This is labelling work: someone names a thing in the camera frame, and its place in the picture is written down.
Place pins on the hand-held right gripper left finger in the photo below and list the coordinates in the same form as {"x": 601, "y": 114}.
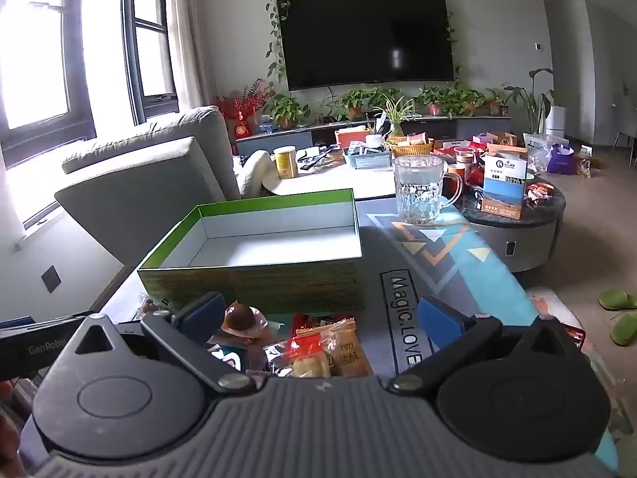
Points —
{"x": 199, "y": 316}

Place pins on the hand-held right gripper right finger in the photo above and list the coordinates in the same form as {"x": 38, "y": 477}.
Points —
{"x": 440, "y": 318}

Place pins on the brown pastry packet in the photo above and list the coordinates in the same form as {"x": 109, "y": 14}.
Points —
{"x": 239, "y": 319}

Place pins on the green cardboard box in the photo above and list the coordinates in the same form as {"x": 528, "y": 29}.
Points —
{"x": 249, "y": 284}

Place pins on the red label cookie packet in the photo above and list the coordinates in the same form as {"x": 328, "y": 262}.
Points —
{"x": 318, "y": 353}

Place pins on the teal packet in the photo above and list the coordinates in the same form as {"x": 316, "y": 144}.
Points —
{"x": 226, "y": 358}

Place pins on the patterned teal grey mat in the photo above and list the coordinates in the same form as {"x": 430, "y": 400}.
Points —
{"x": 497, "y": 284}

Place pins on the small silver packet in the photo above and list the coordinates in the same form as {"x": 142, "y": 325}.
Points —
{"x": 276, "y": 353}

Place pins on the round grey coffee table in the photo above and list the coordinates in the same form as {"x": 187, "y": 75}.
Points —
{"x": 522, "y": 244}

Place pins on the red white flat box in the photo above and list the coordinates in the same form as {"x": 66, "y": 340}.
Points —
{"x": 552, "y": 306}

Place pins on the clear glass mug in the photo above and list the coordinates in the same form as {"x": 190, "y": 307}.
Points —
{"x": 418, "y": 194}

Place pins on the orange mug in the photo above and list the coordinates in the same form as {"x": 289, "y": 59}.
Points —
{"x": 454, "y": 181}

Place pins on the blue orange paper carton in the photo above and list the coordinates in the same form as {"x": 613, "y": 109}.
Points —
{"x": 502, "y": 194}

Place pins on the grey sofa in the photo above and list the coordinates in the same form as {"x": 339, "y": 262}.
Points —
{"x": 149, "y": 179}

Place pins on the white plush cushion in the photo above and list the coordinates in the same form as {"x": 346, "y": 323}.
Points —
{"x": 255, "y": 172}

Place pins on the white round table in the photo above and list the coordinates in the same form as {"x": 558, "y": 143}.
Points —
{"x": 348, "y": 181}

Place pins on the teal storage tray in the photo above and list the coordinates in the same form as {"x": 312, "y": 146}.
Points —
{"x": 368, "y": 162}

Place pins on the wicker basket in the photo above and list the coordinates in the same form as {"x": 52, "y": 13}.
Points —
{"x": 410, "y": 148}

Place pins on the yellow can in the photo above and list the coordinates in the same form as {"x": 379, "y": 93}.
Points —
{"x": 286, "y": 162}

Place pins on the green slipper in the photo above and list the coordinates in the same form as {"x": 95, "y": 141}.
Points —
{"x": 624, "y": 328}
{"x": 617, "y": 299}

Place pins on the purple bag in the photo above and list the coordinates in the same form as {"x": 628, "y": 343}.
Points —
{"x": 561, "y": 160}

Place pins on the orange box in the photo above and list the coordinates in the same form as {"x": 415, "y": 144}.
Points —
{"x": 351, "y": 138}

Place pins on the grey television cabinet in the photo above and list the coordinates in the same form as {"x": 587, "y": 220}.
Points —
{"x": 298, "y": 138}

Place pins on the spider plant in vase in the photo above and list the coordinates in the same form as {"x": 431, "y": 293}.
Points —
{"x": 395, "y": 114}

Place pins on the red flower plant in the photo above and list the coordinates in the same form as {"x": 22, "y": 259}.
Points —
{"x": 244, "y": 107}

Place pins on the green potted plant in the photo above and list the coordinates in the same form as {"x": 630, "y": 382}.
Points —
{"x": 468, "y": 99}
{"x": 286, "y": 109}
{"x": 434, "y": 99}
{"x": 495, "y": 102}
{"x": 358, "y": 102}

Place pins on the white tall planter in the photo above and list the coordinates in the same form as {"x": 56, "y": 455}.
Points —
{"x": 556, "y": 119}

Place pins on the tall leafy plant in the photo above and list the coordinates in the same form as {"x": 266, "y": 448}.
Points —
{"x": 535, "y": 99}

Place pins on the narrow black framed window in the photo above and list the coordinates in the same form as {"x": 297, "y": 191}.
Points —
{"x": 130, "y": 59}

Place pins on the beige curtain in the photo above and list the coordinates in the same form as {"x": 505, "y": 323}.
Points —
{"x": 189, "y": 35}

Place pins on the large black framed window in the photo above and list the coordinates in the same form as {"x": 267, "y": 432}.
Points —
{"x": 74, "y": 59}

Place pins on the ivy vine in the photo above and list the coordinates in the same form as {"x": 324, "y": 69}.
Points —
{"x": 273, "y": 35}

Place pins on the grey wall socket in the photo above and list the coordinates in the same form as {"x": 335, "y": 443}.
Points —
{"x": 50, "y": 279}

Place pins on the metal frame chair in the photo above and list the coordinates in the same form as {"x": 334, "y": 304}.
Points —
{"x": 624, "y": 134}

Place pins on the black wall television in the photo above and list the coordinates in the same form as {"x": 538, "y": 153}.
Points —
{"x": 368, "y": 40}

